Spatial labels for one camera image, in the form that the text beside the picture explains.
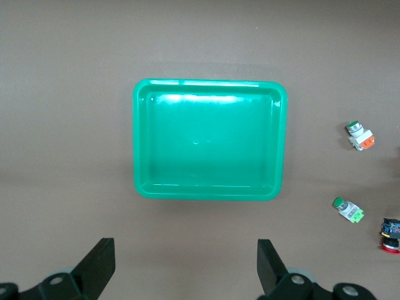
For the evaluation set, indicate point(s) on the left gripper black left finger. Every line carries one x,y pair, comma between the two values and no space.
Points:
87,275

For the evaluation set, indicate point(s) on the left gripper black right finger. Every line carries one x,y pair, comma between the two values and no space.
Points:
275,275

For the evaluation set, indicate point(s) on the green push button orange base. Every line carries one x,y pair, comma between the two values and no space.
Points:
359,137

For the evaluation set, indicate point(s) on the red push button blue base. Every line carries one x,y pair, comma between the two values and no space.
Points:
390,231

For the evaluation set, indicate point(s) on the green plastic tray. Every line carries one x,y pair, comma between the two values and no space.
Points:
203,140

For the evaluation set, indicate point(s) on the brown paper table cover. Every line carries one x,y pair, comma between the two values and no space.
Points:
62,93

